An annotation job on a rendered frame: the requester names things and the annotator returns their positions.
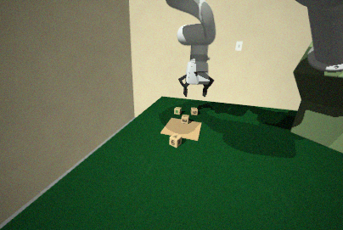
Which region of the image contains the beige flat mat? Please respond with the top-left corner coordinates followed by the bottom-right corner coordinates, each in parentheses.
top-left (160, 118), bottom-right (201, 141)

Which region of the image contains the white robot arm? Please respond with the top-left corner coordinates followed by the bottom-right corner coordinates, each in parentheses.
top-left (166, 0), bottom-right (343, 85)

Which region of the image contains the beige letter block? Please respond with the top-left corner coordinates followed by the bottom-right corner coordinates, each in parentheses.
top-left (191, 108), bottom-right (198, 115)
top-left (174, 107), bottom-right (182, 115)
top-left (181, 115), bottom-right (189, 124)
top-left (169, 133), bottom-right (182, 148)

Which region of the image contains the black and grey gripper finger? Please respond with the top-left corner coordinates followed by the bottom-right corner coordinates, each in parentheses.
top-left (178, 74), bottom-right (189, 97)
top-left (202, 77), bottom-right (214, 97)

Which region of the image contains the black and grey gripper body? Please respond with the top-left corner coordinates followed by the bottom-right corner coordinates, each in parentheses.
top-left (185, 61), bottom-right (208, 85)

